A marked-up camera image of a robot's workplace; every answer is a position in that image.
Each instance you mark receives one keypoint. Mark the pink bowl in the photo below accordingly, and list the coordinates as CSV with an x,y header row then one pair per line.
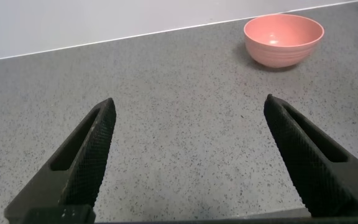
x,y
283,40

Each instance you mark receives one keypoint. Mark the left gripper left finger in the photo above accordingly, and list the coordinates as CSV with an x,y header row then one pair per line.
x,y
82,165

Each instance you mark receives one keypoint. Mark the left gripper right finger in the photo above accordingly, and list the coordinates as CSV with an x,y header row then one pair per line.
x,y
315,165

